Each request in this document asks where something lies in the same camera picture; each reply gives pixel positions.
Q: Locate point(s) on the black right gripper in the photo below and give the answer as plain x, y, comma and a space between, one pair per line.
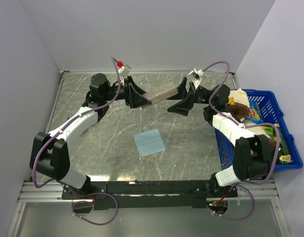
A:
183, 107

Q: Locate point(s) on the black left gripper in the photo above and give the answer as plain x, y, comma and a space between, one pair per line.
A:
133, 94

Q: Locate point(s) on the grey-brown glasses case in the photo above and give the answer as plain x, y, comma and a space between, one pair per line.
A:
162, 93

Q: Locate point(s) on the light blue cleaning cloth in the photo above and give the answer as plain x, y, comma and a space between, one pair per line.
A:
149, 143

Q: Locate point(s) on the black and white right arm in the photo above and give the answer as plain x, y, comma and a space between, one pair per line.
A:
253, 155

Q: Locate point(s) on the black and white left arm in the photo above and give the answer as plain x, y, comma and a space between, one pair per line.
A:
50, 151

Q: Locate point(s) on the brown plush toy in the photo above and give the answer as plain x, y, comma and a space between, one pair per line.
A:
238, 111

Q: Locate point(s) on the blue Lays chip bag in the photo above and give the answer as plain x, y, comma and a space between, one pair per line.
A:
254, 113

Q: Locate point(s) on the green glass bottle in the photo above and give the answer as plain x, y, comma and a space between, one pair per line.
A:
283, 149

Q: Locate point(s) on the yellow green snack packet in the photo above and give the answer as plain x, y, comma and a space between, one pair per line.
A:
285, 159

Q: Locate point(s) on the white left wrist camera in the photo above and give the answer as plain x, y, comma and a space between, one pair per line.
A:
123, 69

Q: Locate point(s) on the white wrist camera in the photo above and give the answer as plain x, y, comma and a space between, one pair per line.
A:
197, 77
123, 69

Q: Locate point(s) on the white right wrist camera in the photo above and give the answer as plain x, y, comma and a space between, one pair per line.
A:
197, 77

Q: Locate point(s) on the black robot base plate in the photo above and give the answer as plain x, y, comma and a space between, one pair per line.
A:
147, 194

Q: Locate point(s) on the aluminium frame rail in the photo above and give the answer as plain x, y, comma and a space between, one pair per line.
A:
53, 192

